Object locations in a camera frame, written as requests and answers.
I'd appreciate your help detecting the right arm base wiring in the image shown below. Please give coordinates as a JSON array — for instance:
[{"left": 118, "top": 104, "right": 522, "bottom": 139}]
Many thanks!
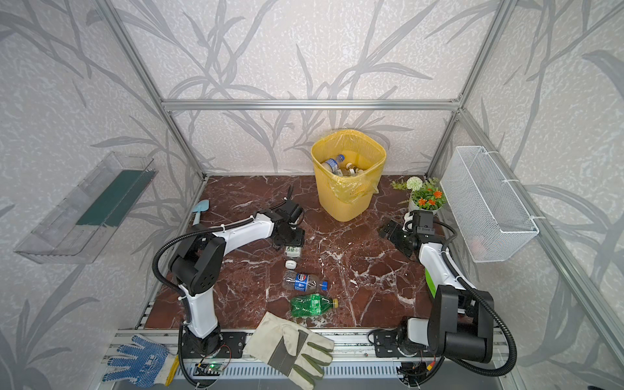
[{"left": 396, "top": 357, "right": 440, "bottom": 388}]

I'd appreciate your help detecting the clear plastic wall shelf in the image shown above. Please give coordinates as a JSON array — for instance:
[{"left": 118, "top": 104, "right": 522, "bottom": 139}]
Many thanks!
[{"left": 15, "top": 152, "right": 158, "bottom": 264}]

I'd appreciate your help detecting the white wire mesh basket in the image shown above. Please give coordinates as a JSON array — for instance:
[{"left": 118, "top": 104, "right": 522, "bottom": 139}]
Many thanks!
[{"left": 441, "top": 146, "right": 540, "bottom": 263}]

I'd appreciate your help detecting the yellow ribbed waste bin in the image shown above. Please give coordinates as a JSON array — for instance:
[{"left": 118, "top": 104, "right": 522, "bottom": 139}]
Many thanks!
[{"left": 310, "top": 129, "right": 387, "bottom": 222}]

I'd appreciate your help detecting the square lime label bottle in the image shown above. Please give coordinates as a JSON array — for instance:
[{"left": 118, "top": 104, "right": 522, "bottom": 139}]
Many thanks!
[{"left": 285, "top": 246, "right": 302, "bottom": 258}]

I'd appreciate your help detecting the brown tea bottle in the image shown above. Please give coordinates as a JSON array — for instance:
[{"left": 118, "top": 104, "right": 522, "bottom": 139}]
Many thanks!
[{"left": 345, "top": 162, "right": 363, "bottom": 176}]

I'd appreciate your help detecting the blue dotted knit glove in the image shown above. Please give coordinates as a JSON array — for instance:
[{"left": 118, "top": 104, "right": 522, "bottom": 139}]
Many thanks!
[{"left": 102, "top": 335, "right": 179, "bottom": 388}]

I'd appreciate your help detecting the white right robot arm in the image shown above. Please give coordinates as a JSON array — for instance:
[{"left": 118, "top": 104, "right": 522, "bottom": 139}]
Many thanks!
[{"left": 369, "top": 211, "right": 518, "bottom": 384}]

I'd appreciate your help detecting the green sprite bottle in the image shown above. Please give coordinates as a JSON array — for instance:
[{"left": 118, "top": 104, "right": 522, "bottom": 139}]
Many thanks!
[{"left": 290, "top": 293, "right": 339, "bottom": 318}]

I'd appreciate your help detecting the blue pepsi bottle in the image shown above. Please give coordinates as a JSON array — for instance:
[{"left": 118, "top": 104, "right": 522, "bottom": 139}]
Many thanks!
[
  {"left": 322, "top": 154, "right": 345, "bottom": 174},
  {"left": 283, "top": 270, "right": 329, "bottom": 293}
]

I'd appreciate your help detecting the beige leather work glove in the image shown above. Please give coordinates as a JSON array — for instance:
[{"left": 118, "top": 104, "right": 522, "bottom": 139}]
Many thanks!
[{"left": 244, "top": 312, "right": 335, "bottom": 390}]

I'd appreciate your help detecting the potted artificial flower plant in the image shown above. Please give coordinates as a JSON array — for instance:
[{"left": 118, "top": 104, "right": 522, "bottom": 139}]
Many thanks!
[{"left": 391, "top": 176, "right": 447, "bottom": 214}]

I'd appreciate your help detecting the light blue garden trowel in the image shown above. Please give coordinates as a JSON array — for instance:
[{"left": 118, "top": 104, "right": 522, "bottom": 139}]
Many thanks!
[{"left": 192, "top": 199, "right": 210, "bottom": 226}]

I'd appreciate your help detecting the dark green shelf mat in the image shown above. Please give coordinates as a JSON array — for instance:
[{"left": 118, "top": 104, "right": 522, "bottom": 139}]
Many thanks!
[{"left": 76, "top": 170, "right": 157, "bottom": 228}]

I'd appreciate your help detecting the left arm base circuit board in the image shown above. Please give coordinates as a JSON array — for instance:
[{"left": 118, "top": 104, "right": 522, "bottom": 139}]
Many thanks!
[{"left": 193, "top": 362, "right": 229, "bottom": 378}]

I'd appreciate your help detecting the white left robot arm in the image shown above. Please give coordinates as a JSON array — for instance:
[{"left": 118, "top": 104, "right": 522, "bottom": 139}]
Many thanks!
[{"left": 151, "top": 199, "right": 305, "bottom": 341}]

